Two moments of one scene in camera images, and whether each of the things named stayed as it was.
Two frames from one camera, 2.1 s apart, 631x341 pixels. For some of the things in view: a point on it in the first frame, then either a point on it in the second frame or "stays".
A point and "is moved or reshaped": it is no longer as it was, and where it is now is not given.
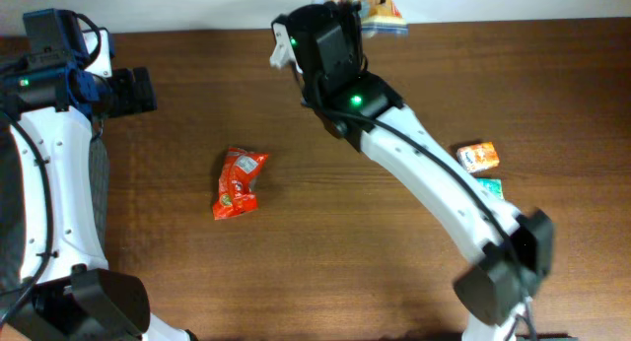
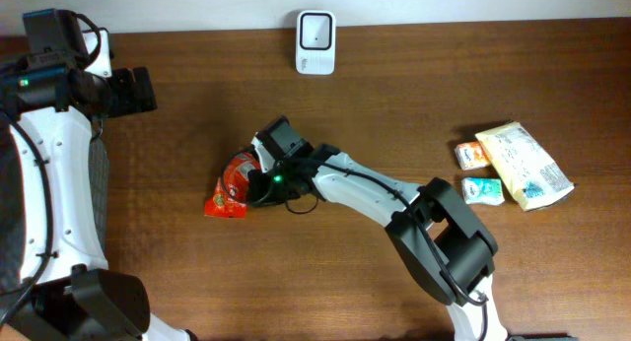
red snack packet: (236, 193) is moved or reshaped
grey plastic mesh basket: (13, 205) stays
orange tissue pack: (477, 157) stays
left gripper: (133, 102) stays
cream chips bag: (379, 16) to (532, 176)
